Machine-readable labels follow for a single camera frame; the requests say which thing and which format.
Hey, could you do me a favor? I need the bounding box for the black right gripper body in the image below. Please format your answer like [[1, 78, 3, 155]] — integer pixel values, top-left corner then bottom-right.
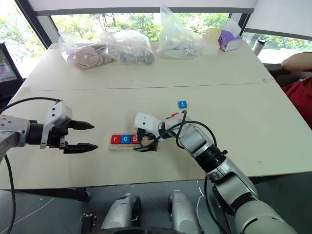
[[141, 132, 159, 153]]

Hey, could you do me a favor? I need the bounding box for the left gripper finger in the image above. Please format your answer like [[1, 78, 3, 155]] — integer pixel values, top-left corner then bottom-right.
[[62, 143, 99, 155], [68, 119, 95, 131]]

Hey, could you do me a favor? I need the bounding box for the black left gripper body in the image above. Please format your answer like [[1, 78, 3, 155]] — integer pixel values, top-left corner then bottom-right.
[[46, 119, 74, 150]]

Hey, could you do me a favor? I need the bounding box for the wooden letter tray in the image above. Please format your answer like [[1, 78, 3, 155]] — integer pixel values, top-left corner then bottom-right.
[[108, 133, 159, 152]]

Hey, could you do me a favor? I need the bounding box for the silver left robot leg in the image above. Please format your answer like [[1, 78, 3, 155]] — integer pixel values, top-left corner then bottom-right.
[[100, 193, 141, 230]]

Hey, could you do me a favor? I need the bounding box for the silver robot leg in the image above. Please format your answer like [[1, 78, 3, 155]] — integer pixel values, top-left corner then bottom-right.
[[100, 193, 141, 230], [167, 190, 204, 234]]

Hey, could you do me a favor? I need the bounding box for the silver right robot leg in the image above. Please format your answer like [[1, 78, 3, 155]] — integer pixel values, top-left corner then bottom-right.
[[167, 190, 204, 234]]

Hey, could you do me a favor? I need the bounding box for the dark rounded robot torso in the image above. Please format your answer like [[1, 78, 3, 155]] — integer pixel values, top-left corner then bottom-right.
[[106, 226, 177, 234]]

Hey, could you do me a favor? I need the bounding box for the plastic bag with pink cloth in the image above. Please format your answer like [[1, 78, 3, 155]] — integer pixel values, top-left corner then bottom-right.
[[58, 31, 117, 72]]

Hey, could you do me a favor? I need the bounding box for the plastic bag with grey items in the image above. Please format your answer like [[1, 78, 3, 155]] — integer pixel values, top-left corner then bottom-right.
[[100, 30, 156, 66]]

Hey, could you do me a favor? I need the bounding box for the black mesh chair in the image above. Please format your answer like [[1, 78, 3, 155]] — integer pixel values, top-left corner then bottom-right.
[[0, 41, 24, 84]]

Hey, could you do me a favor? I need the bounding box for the tall clear plastic bag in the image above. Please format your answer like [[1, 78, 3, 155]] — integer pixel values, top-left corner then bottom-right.
[[155, 3, 205, 60]]

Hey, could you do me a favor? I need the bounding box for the yellow and white plastic container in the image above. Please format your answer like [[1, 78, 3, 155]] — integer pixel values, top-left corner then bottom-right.
[[201, 27, 222, 57]]

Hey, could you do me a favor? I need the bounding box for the purple and white box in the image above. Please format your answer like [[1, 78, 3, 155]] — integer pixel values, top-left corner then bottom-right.
[[218, 18, 244, 53]]

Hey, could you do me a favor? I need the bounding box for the metal thermos bottle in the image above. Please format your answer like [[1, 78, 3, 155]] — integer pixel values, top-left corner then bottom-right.
[[252, 37, 268, 56]]

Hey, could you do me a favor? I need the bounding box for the person's red garment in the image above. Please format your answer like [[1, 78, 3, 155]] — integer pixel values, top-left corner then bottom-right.
[[282, 75, 312, 130]]

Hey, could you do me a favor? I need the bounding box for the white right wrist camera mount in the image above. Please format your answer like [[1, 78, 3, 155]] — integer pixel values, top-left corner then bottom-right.
[[133, 112, 162, 140]]

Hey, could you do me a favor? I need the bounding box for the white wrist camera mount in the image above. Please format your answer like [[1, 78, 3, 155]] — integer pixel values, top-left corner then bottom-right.
[[133, 112, 162, 140], [39, 100, 73, 150]]

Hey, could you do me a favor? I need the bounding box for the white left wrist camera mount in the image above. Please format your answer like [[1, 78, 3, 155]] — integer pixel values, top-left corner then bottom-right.
[[39, 100, 73, 150]]

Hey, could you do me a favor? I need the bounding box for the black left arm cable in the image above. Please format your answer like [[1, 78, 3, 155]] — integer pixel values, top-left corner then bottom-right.
[[0, 97, 63, 234]]

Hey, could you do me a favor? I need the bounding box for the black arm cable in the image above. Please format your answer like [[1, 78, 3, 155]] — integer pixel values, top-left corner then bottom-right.
[[0, 97, 63, 234], [133, 110, 218, 152]]

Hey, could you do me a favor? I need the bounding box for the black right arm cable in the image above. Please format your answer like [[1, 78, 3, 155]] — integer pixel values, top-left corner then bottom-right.
[[133, 110, 218, 152]]

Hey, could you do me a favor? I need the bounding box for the black table frame bar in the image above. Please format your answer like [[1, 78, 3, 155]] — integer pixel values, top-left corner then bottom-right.
[[13, 187, 92, 202]]

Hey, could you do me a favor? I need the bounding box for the black right body cable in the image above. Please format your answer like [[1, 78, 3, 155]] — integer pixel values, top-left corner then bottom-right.
[[203, 174, 234, 234]]

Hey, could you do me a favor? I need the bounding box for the dark window frame post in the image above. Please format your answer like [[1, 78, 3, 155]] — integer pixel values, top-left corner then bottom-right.
[[14, 0, 60, 49]]

